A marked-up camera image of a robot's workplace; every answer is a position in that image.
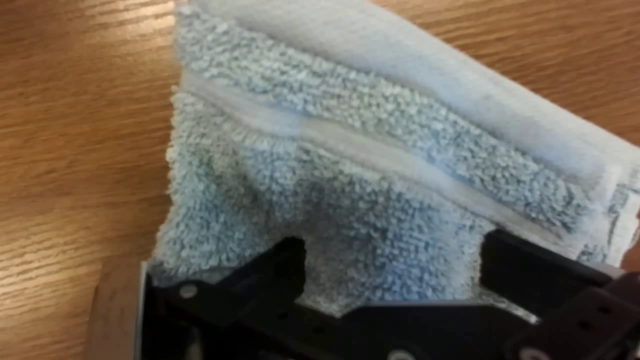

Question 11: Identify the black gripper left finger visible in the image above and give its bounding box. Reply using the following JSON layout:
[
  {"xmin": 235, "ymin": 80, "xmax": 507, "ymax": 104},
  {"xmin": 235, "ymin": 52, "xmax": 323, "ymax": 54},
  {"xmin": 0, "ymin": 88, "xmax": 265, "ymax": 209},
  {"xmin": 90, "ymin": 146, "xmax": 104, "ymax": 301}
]
[{"xmin": 158, "ymin": 237, "xmax": 350, "ymax": 360}]

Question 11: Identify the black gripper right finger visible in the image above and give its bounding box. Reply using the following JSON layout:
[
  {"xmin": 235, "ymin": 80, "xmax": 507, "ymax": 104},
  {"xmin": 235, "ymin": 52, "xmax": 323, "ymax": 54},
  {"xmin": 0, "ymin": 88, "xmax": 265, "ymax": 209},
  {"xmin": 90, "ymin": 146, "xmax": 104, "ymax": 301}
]
[{"xmin": 479, "ymin": 228, "xmax": 640, "ymax": 360}]

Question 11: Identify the light blue towel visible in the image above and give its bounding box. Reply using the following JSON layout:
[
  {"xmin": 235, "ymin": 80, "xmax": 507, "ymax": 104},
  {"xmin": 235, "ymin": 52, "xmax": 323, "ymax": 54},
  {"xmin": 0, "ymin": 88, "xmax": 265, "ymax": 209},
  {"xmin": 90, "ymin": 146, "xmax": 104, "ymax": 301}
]
[{"xmin": 150, "ymin": 0, "xmax": 640, "ymax": 316}]

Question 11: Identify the grey metal mount bracket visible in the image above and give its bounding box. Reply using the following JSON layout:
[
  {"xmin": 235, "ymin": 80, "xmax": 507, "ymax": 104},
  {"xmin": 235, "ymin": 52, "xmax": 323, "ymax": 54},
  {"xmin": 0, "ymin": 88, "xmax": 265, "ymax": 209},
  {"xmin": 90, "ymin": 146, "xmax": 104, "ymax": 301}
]
[{"xmin": 87, "ymin": 258, "xmax": 152, "ymax": 360}]

